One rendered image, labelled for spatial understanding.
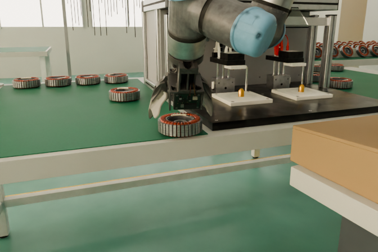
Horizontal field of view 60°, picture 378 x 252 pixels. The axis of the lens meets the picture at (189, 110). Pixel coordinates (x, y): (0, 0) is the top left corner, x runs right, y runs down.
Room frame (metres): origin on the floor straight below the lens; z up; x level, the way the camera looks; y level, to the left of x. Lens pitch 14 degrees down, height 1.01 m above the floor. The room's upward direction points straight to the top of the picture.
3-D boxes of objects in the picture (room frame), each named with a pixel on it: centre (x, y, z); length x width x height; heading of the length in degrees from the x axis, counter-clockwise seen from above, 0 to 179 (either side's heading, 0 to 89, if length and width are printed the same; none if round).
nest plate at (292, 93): (1.16, -0.40, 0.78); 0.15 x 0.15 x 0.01; 19
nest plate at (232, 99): (1.08, -0.17, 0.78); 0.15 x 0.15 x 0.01; 19
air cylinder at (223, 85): (1.21, -0.13, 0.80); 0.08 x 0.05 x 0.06; 109
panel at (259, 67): (1.36, -0.20, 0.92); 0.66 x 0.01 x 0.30; 109
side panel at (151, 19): (1.39, 0.15, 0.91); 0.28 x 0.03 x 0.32; 19
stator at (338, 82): (1.42, -0.66, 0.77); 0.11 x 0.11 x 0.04
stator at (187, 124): (0.80, 0.02, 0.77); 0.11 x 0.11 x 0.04
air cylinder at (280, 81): (1.29, -0.36, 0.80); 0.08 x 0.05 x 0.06; 109
